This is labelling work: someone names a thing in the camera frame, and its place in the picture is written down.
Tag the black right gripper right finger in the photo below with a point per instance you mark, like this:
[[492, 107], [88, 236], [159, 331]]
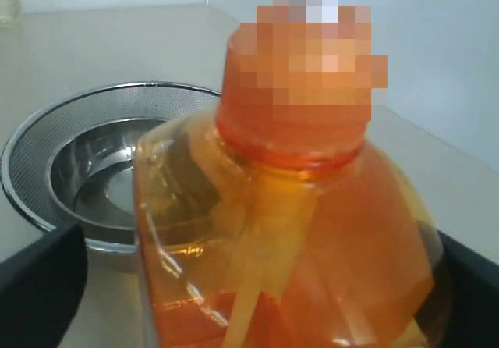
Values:
[[462, 308]]

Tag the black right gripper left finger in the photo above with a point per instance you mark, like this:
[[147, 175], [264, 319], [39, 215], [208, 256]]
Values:
[[42, 287]]

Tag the orange pump soap bottle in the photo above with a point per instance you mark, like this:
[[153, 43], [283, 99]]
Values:
[[270, 220]]

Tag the small stainless steel bowl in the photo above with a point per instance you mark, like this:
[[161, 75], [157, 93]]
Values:
[[90, 176]]

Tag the steel mesh colander bowl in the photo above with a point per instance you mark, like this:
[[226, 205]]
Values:
[[28, 150]]

